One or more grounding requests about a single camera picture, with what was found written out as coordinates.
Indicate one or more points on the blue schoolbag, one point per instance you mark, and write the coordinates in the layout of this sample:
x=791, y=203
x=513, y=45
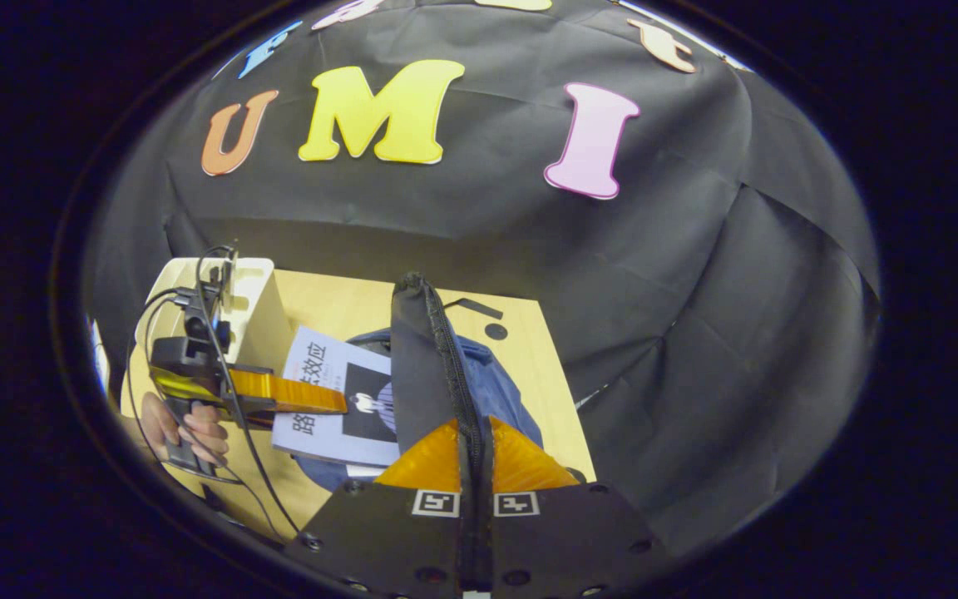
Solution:
x=425, y=358

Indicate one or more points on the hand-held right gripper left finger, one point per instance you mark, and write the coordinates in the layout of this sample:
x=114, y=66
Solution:
x=379, y=532

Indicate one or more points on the cream plastic bookshelf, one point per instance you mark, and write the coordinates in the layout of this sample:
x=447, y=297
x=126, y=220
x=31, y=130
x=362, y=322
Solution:
x=259, y=316

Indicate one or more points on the white book with dark picture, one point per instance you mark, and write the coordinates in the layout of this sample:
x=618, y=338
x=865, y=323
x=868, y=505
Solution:
x=321, y=374

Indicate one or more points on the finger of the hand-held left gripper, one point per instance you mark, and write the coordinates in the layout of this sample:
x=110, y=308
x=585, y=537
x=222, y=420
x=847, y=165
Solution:
x=296, y=393

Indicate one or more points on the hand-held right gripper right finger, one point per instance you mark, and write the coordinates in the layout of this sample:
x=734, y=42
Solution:
x=570, y=532

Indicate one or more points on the black backdrop cloth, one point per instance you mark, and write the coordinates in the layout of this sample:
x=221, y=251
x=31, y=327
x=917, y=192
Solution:
x=695, y=291

